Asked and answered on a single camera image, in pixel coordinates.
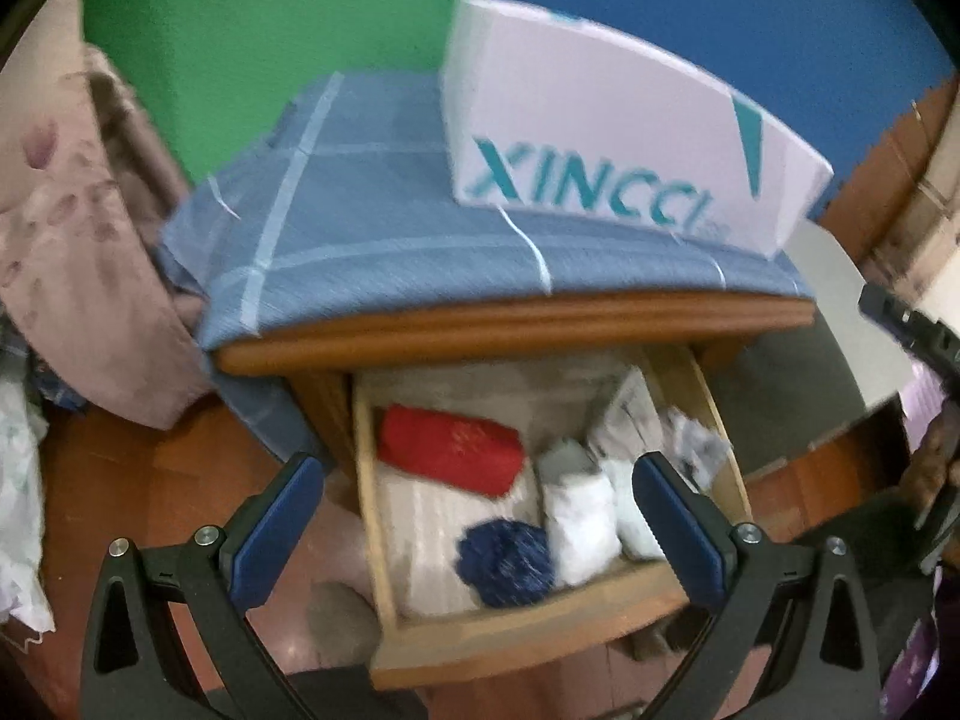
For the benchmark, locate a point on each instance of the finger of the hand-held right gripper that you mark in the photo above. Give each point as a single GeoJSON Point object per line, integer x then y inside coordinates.
{"type": "Point", "coordinates": [885, 307]}

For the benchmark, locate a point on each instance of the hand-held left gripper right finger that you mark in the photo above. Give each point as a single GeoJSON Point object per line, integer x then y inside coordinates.
{"type": "Point", "coordinates": [679, 525]}

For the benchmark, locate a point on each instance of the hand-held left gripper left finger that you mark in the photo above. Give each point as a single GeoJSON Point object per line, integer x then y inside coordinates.
{"type": "Point", "coordinates": [277, 525]}

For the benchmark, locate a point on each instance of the light blue underwear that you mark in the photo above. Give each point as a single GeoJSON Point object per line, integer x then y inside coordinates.
{"type": "Point", "coordinates": [626, 495]}

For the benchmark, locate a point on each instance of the white patterned underwear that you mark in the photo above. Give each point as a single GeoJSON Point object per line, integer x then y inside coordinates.
{"type": "Point", "coordinates": [697, 442]}

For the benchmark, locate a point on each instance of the grey underwear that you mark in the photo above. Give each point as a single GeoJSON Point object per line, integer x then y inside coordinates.
{"type": "Point", "coordinates": [566, 461]}

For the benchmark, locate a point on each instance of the navy blue underwear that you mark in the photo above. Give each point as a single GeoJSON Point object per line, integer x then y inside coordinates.
{"type": "Point", "coordinates": [506, 562]}

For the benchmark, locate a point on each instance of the red underwear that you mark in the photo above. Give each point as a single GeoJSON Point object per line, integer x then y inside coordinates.
{"type": "Point", "coordinates": [450, 446]}

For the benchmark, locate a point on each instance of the wooden drawer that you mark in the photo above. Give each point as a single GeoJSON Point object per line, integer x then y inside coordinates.
{"type": "Point", "coordinates": [525, 652]}

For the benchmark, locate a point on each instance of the white shoe box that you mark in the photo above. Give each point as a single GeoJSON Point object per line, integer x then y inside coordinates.
{"type": "Point", "coordinates": [600, 105]}

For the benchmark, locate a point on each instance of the white drawer liner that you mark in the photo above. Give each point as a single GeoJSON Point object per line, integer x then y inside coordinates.
{"type": "Point", "coordinates": [420, 525]}

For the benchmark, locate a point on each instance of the person's right hand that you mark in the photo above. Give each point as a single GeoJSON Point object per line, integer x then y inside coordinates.
{"type": "Point", "coordinates": [937, 465]}

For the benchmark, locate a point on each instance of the lavender checked cloth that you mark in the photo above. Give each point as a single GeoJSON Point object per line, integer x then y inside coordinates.
{"type": "Point", "coordinates": [926, 401]}

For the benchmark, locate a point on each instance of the grey cabinet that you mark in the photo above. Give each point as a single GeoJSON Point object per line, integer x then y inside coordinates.
{"type": "Point", "coordinates": [810, 360]}

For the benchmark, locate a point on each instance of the grey slipper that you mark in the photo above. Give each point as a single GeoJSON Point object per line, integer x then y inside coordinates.
{"type": "Point", "coordinates": [341, 622]}

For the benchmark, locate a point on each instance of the white floral cloth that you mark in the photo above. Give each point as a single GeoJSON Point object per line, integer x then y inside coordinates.
{"type": "Point", "coordinates": [22, 510]}

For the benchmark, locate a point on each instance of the blue checked cloth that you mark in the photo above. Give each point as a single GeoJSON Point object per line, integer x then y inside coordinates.
{"type": "Point", "coordinates": [375, 240]}

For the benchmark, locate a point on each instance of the pink floral curtain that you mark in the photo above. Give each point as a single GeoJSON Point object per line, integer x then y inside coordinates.
{"type": "Point", "coordinates": [90, 277]}

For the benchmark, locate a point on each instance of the blue foam mat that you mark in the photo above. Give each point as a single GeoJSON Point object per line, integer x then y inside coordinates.
{"type": "Point", "coordinates": [712, 0]}

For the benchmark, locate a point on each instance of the green foam mat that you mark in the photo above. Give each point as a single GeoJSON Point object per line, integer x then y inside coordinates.
{"type": "Point", "coordinates": [262, 37]}

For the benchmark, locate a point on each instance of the wooden door frame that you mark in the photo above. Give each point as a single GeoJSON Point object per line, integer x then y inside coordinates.
{"type": "Point", "coordinates": [930, 187]}

